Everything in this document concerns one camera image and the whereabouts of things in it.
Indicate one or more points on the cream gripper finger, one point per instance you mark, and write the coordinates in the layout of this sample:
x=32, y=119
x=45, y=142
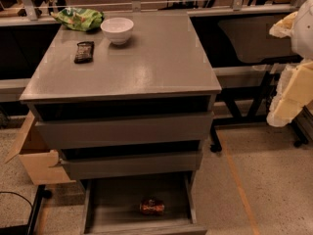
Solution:
x=294, y=91
x=283, y=28

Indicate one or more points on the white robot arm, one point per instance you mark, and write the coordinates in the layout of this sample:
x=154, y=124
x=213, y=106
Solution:
x=302, y=33

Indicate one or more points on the grey middle drawer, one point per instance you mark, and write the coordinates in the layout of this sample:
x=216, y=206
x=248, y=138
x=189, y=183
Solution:
x=132, y=165

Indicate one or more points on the grey drawer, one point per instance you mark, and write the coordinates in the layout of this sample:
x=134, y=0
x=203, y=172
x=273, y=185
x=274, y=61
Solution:
x=124, y=131
x=112, y=206
x=132, y=165

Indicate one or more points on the grey top drawer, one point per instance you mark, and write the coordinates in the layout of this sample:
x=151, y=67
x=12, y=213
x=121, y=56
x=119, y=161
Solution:
x=124, y=131

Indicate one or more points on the grey drawer cabinet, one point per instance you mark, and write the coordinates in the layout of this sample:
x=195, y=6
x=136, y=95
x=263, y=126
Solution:
x=160, y=71

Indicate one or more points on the grey bottom drawer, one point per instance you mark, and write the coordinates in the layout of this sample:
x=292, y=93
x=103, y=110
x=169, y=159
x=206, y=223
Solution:
x=112, y=206

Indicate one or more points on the black side table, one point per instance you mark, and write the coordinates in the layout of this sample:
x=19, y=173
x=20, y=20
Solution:
x=247, y=62

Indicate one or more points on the white bowl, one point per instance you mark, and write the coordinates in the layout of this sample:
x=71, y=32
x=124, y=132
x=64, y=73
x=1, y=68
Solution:
x=117, y=30

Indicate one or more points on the green chip bag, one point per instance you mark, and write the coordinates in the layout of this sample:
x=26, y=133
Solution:
x=80, y=19

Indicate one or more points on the dark snack bar packet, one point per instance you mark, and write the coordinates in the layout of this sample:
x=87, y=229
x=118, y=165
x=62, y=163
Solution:
x=84, y=52

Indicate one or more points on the cardboard box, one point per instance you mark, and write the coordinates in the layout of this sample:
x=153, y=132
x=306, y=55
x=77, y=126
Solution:
x=40, y=163

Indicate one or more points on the metal railing frame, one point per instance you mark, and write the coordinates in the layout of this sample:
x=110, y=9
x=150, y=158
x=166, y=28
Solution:
x=146, y=0

